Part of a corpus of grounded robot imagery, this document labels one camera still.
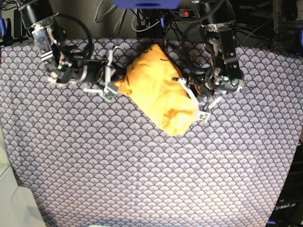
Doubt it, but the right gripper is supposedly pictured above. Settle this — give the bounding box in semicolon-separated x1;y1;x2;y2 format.
82;46;126;95

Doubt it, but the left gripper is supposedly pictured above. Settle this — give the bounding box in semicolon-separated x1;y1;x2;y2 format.
172;77;224;111

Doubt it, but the yellow T-shirt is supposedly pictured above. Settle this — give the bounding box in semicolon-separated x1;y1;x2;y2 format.
115;44;198;137

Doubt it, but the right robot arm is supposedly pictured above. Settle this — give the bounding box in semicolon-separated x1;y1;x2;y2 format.
16;0;119;100

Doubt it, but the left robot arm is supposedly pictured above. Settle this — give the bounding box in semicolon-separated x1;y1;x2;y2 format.
169;0;244;112

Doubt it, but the red-black table clamp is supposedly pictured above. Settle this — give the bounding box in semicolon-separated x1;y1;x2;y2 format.
161;40;169;53

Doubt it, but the black power strip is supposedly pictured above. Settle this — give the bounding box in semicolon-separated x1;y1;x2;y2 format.
178;9;195;18

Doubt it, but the blue fan-patterned tablecloth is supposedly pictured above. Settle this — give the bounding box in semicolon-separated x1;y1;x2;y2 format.
0;44;303;227

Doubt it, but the black OpenArm box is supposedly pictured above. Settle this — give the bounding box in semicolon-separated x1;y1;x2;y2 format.
266;144;303;227

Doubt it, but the grey plastic bin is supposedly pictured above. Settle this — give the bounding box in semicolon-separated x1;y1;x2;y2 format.
0;134;45;227

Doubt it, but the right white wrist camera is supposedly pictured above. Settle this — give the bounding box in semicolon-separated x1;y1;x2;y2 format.
102;84;119;102

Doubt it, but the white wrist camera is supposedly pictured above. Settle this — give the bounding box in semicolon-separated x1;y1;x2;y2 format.
102;84;119;102
196;110;211;122

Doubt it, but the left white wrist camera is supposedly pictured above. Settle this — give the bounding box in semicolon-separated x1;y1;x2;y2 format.
196;110;211;122

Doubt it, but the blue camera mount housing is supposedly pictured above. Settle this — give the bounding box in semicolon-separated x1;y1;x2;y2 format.
114;0;181;9

